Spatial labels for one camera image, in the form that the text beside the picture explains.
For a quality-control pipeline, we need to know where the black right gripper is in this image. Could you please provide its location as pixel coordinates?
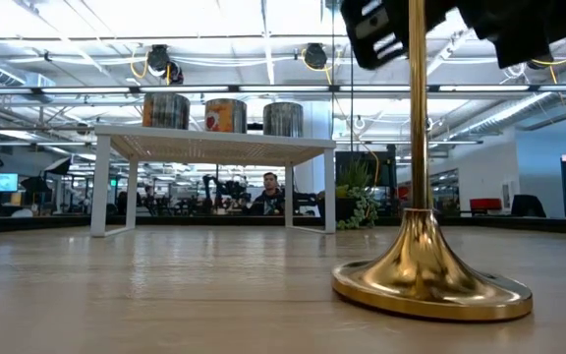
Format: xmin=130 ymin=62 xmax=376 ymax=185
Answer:
xmin=340 ymin=0 xmax=566 ymax=71

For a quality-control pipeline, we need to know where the gold candlestick holder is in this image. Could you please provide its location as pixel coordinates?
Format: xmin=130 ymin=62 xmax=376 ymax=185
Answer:
xmin=330 ymin=0 xmax=535 ymax=324

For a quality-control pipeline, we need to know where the red chair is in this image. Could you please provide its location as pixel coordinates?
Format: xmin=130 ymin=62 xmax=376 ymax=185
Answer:
xmin=469 ymin=198 xmax=503 ymax=213

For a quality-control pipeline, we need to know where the black office chair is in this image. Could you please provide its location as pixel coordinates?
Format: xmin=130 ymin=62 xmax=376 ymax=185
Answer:
xmin=510 ymin=194 xmax=547 ymax=218

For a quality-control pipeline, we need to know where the white building column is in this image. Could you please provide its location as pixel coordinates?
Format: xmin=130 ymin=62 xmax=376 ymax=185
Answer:
xmin=295 ymin=100 xmax=336 ymax=196

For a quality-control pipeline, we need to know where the green potted plant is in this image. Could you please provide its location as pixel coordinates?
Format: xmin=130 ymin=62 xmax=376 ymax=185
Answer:
xmin=335 ymin=159 xmax=383 ymax=231

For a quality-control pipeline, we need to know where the long ceiling light strip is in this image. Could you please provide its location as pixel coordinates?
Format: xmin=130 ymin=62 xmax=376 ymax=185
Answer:
xmin=0 ymin=85 xmax=566 ymax=95

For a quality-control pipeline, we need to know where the person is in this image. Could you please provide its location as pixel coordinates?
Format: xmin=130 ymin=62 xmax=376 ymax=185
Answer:
xmin=252 ymin=171 xmax=287 ymax=216

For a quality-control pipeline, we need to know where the white perforated metal shelf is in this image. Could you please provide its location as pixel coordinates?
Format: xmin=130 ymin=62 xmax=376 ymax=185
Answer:
xmin=89 ymin=124 xmax=338 ymax=239

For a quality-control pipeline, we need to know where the black lamp shade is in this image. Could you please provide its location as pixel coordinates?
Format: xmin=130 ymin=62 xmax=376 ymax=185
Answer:
xmin=43 ymin=156 xmax=73 ymax=177

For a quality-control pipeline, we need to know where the background computer monitor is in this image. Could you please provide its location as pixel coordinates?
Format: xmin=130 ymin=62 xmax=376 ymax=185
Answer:
xmin=0 ymin=172 xmax=20 ymax=194

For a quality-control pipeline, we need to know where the black ceiling cable reel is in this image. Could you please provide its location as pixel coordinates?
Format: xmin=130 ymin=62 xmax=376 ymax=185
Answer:
xmin=164 ymin=61 xmax=185 ymax=86
xmin=145 ymin=43 xmax=171 ymax=78
xmin=304 ymin=42 xmax=329 ymax=71

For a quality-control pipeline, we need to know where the black table frame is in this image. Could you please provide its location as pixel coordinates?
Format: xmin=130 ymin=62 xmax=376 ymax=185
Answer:
xmin=0 ymin=214 xmax=566 ymax=235

